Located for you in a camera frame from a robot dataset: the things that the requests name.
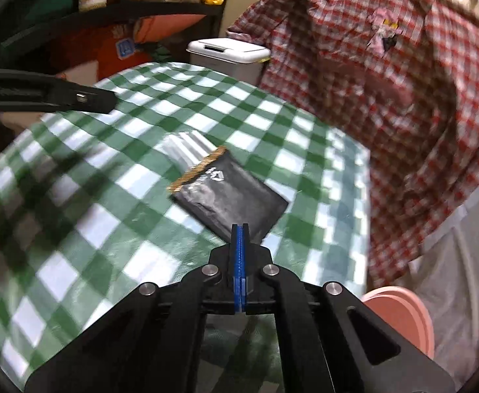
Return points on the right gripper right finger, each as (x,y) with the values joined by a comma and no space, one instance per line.
(328,340)

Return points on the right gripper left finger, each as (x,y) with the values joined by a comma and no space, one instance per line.
(150,340)

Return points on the black foil packet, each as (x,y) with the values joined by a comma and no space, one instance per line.
(219,192)

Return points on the clear plastic wrapper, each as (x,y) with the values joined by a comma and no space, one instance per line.
(186,149)

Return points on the white lidded trash bin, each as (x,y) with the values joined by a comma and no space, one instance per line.
(240,60)

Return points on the pink plastic basin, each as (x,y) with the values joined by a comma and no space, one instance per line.
(406,313)

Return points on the red bag on floor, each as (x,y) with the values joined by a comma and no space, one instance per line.
(88,55)

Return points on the black metal shelf rack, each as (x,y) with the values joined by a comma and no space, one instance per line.
(27,24)

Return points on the green checkered tablecloth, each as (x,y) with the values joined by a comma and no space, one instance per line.
(85,216)

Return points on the grey fabric cover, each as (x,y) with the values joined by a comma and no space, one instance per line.
(446,278)

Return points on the red plaid shirt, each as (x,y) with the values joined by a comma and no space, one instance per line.
(401,77)

